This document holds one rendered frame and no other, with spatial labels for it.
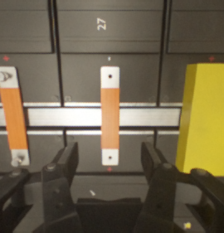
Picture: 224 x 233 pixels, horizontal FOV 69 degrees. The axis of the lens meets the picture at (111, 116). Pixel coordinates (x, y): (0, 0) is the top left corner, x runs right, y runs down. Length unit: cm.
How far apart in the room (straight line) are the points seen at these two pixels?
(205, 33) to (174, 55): 4
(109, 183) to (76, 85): 17
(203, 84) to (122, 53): 11
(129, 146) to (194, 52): 16
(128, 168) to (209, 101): 16
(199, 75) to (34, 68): 22
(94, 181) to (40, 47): 21
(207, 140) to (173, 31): 16
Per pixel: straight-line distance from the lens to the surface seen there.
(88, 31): 24
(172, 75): 26
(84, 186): 30
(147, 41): 24
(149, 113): 27
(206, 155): 28
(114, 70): 24
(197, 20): 27
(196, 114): 25
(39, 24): 26
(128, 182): 29
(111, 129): 25
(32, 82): 27
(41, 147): 29
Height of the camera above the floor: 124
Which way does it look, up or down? 75 degrees down
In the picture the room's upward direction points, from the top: 179 degrees clockwise
